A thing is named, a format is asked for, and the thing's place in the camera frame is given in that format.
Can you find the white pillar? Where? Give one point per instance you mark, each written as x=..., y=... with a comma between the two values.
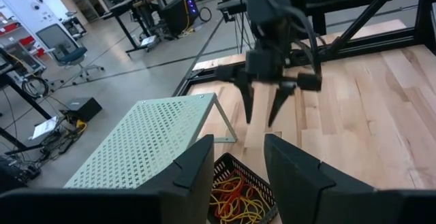
x=20, y=6

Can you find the white printed document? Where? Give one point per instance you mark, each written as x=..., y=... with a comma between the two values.
x=44, y=128

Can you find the black box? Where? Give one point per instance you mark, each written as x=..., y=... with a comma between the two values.
x=83, y=108

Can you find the black workbench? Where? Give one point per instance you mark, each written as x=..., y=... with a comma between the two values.
x=136, y=9

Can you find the black metal table frame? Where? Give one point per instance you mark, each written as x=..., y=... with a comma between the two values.
x=374, y=40

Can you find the red rubber band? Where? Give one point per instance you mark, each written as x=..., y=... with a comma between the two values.
x=235, y=196

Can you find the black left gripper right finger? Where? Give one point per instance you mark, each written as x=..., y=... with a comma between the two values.
x=293, y=183

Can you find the black plastic basket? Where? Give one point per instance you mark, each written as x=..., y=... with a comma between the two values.
x=225, y=166

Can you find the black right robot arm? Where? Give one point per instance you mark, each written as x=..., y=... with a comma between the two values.
x=269, y=6

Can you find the green perforated metal shelf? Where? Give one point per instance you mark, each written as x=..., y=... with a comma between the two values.
x=146, y=142

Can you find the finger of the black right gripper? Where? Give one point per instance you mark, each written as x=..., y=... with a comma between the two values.
x=282, y=98
x=248, y=98

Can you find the black desk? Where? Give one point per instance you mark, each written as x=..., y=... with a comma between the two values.
x=20, y=94

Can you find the grey chair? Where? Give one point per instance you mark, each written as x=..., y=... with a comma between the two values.
x=63, y=47

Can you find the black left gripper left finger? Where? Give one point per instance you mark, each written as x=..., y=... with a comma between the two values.
x=190, y=190

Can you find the black computer tower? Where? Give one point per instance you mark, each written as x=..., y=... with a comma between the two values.
x=177, y=16

